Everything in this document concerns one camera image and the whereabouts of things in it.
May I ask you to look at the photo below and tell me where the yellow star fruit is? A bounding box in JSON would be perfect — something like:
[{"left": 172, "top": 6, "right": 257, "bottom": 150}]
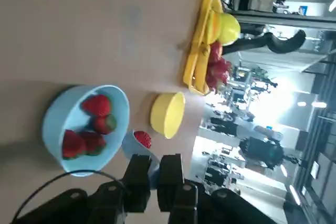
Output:
[{"left": 203, "top": 10, "right": 221, "bottom": 45}]

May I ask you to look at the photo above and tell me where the yellow plastic tray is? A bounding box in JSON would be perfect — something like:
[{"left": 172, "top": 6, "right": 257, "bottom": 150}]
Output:
[{"left": 183, "top": 0, "right": 224, "bottom": 96}]

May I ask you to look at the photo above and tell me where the light blue bowl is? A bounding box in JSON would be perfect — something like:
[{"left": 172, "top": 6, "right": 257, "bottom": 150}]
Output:
[{"left": 43, "top": 84, "right": 131, "bottom": 177}]

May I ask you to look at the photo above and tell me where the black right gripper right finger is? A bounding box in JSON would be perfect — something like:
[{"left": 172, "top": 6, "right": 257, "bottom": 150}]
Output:
[{"left": 156, "top": 153, "right": 279, "bottom": 224}]

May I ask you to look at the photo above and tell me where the red apple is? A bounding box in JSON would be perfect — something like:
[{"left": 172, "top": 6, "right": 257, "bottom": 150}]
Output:
[{"left": 208, "top": 41, "right": 224, "bottom": 63}]

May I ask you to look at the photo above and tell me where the red strawberry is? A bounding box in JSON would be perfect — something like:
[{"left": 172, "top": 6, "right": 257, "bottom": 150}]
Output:
[
  {"left": 133, "top": 130, "right": 152, "bottom": 148},
  {"left": 81, "top": 94, "right": 112, "bottom": 118},
  {"left": 78, "top": 131, "right": 107, "bottom": 156},
  {"left": 62, "top": 129, "right": 87, "bottom": 159},
  {"left": 90, "top": 114, "right": 118, "bottom": 135}
]

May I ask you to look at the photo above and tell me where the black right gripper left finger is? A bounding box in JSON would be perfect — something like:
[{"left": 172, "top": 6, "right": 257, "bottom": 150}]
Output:
[{"left": 10, "top": 154, "right": 152, "bottom": 224}]

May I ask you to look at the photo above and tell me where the black curved stand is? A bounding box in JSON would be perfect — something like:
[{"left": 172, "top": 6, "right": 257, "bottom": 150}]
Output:
[{"left": 223, "top": 29, "right": 307, "bottom": 55}]

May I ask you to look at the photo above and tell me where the pink dragon fruit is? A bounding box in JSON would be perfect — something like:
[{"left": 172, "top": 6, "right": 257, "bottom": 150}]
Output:
[{"left": 205, "top": 58, "right": 233, "bottom": 93}]

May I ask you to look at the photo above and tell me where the yellow bowl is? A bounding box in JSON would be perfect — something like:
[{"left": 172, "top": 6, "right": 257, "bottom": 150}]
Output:
[{"left": 150, "top": 92, "right": 186, "bottom": 140}]

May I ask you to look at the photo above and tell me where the black background machine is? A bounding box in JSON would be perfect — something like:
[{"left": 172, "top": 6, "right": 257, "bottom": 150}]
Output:
[{"left": 239, "top": 136, "right": 286, "bottom": 170}]

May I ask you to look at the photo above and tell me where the pale blue plastic spoon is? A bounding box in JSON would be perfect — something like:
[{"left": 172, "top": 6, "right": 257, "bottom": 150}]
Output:
[{"left": 122, "top": 129, "right": 161, "bottom": 190}]

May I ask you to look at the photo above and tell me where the yellow-green round fruit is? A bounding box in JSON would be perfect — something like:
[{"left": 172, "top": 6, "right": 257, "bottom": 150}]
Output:
[{"left": 217, "top": 13, "right": 242, "bottom": 46}]

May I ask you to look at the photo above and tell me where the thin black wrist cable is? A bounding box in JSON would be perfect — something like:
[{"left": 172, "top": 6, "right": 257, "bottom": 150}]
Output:
[{"left": 12, "top": 170, "right": 124, "bottom": 221}]

